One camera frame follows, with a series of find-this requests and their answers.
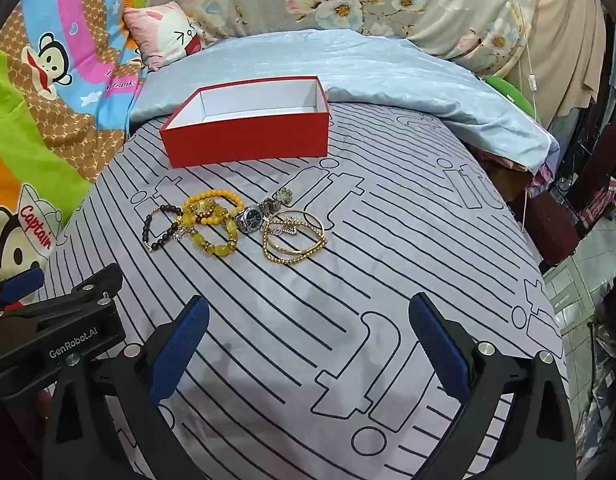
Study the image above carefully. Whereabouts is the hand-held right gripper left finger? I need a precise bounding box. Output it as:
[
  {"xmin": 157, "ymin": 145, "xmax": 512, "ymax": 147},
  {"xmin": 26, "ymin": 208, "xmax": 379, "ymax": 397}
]
[{"xmin": 43, "ymin": 295, "xmax": 211, "ymax": 480}]

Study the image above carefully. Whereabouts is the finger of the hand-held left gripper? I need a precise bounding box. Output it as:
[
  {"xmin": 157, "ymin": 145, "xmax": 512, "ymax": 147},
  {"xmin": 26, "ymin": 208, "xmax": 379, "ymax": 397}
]
[
  {"xmin": 0, "ymin": 266, "xmax": 45, "ymax": 312},
  {"xmin": 53, "ymin": 262, "xmax": 125, "ymax": 309}
]

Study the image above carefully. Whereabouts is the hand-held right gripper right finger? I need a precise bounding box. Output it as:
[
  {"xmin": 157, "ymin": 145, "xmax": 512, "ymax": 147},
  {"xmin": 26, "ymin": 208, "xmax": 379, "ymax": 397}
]
[{"xmin": 408, "ymin": 292, "xmax": 576, "ymax": 480}]

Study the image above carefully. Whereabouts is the dark bead bracelet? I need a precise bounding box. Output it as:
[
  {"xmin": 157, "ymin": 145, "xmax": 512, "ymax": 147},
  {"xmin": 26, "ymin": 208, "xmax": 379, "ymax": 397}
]
[{"xmin": 142, "ymin": 204, "xmax": 185, "ymax": 254}]

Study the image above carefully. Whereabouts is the large yellow bead bracelet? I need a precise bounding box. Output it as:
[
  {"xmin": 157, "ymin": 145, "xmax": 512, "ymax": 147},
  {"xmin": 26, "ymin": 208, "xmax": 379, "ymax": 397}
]
[{"xmin": 177, "ymin": 212, "xmax": 239, "ymax": 259}]

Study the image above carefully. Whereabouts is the gold bead bracelet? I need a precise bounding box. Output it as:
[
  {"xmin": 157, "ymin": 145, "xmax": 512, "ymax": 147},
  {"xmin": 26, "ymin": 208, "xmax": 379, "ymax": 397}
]
[{"xmin": 262, "ymin": 232, "xmax": 329, "ymax": 265}]

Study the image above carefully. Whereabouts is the metal wristwatch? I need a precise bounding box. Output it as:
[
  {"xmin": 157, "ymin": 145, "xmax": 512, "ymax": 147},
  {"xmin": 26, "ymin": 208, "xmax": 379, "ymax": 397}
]
[{"xmin": 235, "ymin": 187, "xmax": 295, "ymax": 235}]

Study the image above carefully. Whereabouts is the small yellow bead bracelet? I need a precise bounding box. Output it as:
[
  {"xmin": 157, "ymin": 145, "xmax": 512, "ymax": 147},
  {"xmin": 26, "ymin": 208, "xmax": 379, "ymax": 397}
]
[{"xmin": 183, "ymin": 188, "xmax": 245, "ymax": 226}]

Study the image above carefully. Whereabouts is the silver chain bracelet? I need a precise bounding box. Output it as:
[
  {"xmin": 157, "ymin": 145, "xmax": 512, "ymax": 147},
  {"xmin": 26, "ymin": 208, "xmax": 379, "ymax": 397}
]
[{"xmin": 268, "ymin": 216, "xmax": 309, "ymax": 239}]

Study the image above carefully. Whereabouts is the thin metal bangle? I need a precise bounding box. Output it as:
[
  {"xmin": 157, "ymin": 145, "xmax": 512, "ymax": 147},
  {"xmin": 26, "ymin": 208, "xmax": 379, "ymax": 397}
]
[{"xmin": 264, "ymin": 210, "xmax": 326, "ymax": 256}]

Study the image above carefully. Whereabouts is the red cardboard box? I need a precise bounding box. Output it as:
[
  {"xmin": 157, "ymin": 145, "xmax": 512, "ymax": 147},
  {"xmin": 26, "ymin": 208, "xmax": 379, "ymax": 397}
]
[{"xmin": 159, "ymin": 75, "xmax": 333, "ymax": 169}]

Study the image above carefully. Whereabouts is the grey striped bedsheet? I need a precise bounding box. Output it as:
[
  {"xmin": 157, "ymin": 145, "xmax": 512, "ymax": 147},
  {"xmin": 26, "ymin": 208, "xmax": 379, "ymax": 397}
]
[{"xmin": 38, "ymin": 100, "xmax": 571, "ymax": 480}]

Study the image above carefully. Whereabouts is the cartoon monkey blanket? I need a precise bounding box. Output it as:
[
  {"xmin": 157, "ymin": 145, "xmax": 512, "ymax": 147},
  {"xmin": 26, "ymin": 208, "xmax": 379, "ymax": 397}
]
[{"xmin": 0, "ymin": 0, "xmax": 154, "ymax": 281}]

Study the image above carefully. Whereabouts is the dark red chair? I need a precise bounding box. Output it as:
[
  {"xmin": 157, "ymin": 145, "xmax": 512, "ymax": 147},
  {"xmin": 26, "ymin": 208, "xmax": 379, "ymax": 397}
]
[{"xmin": 525, "ymin": 122, "xmax": 616, "ymax": 268}]

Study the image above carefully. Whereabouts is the pink bunny pillow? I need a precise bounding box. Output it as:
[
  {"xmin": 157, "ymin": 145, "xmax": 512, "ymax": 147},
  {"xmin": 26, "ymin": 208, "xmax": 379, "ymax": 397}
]
[{"xmin": 123, "ymin": 1, "xmax": 209, "ymax": 71}]

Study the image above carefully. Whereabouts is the green plastic object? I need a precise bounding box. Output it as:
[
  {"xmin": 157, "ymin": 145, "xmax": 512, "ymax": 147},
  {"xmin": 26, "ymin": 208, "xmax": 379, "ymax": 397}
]
[{"xmin": 483, "ymin": 75, "xmax": 540, "ymax": 122}]

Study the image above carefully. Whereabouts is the light blue blanket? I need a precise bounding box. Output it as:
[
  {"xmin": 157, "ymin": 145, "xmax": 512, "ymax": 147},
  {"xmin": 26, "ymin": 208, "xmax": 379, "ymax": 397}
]
[{"xmin": 130, "ymin": 29, "xmax": 554, "ymax": 176}]

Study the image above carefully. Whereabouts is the beige hanging cloth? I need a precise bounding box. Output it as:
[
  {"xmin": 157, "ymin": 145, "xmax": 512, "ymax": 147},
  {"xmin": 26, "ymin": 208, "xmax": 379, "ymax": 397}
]
[{"xmin": 508, "ymin": 0, "xmax": 609, "ymax": 121}]

